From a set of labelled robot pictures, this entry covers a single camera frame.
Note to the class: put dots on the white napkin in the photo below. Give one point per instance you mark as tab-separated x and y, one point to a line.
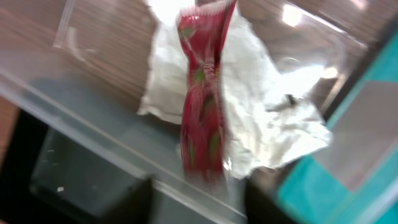
265	126

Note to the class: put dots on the red snack wrapper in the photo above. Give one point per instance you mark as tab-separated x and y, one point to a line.
202	32

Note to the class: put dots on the clear plastic bin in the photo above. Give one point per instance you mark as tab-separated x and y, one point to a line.
82	68

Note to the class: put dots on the teal serving tray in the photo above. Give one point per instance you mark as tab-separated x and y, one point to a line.
355	179

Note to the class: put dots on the black plastic tray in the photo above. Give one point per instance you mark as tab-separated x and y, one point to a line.
47	177

